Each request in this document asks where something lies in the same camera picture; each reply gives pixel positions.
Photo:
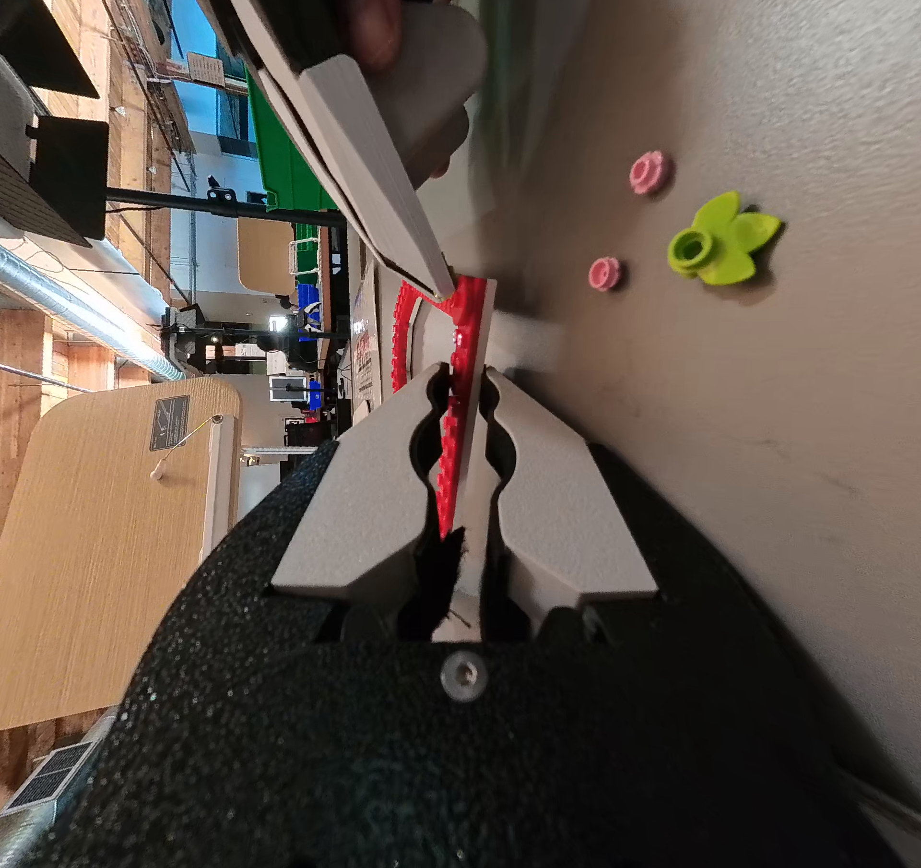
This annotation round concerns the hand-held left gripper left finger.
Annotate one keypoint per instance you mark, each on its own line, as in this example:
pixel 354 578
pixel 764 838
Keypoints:
pixel 352 508

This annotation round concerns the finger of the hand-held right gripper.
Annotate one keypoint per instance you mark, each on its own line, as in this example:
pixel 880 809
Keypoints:
pixel 381 184
pixel 288 91

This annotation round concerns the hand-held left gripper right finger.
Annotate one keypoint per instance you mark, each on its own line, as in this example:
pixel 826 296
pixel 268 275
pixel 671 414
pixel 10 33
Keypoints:
pixel 568 522

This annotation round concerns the red heart lego plate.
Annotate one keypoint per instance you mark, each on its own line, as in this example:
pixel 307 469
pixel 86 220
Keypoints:
pixel 471 321

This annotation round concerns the pink lego flower piece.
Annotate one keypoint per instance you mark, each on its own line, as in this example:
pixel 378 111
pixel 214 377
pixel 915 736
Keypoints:
pixel 651 172
pixel 605 274

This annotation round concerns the lime green lego leaf piece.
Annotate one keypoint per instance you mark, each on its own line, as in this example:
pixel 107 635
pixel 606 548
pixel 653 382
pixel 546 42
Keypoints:
pixel 727 249

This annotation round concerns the person's right hand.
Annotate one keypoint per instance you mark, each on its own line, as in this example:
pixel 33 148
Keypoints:
pixel 370 19

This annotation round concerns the green storage bin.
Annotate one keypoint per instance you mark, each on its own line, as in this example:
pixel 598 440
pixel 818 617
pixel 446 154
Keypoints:
pixel 288 155

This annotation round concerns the blue storage bin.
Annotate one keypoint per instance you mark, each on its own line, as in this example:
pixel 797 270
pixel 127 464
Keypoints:
pixel 316 393
pixel 309 297

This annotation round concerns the wooden flip-top table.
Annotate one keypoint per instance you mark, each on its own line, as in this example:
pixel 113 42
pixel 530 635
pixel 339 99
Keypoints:
pixel 101 558
pixel 266 256

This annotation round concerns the black metal pole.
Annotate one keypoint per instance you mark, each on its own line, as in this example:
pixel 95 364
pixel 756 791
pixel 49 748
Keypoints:
pixel 180 200

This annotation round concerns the white printed poster board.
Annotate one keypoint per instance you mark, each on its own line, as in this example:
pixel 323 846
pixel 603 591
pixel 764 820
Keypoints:
pixel 365 350

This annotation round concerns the black panel on pole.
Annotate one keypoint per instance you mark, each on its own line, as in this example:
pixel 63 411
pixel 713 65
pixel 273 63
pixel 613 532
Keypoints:
pixel 68 177

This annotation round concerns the dark textured acoustic panel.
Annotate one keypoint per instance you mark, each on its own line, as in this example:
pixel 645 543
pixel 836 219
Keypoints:
pixel 29 206

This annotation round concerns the thin metal rod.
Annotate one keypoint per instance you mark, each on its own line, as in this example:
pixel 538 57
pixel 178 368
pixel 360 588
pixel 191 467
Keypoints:
pixel 43 377

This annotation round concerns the dark grid ceiling panel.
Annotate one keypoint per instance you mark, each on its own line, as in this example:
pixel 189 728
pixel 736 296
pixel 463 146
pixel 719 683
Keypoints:
pixel 50 774

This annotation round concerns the silver ribbed ceiling duct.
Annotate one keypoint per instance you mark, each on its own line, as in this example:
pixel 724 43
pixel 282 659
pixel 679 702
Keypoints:
pixel 65 292

